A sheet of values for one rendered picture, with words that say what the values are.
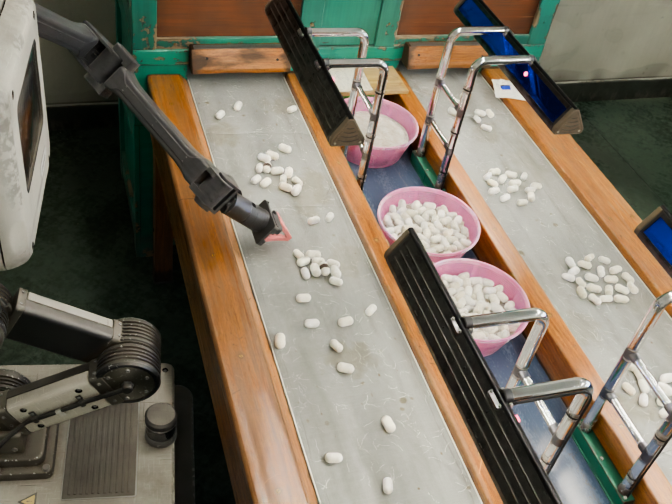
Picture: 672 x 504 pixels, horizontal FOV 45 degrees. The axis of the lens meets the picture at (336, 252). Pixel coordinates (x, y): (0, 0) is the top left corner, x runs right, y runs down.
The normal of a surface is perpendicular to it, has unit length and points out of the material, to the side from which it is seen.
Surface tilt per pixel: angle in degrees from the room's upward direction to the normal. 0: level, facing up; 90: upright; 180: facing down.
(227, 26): 90
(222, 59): 67
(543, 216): 0
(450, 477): 0
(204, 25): 90
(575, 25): 90
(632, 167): 0
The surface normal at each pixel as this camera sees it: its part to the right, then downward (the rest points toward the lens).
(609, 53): 0.32, 0.65
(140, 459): 0.15, -0.73
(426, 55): 0.32, 0.32
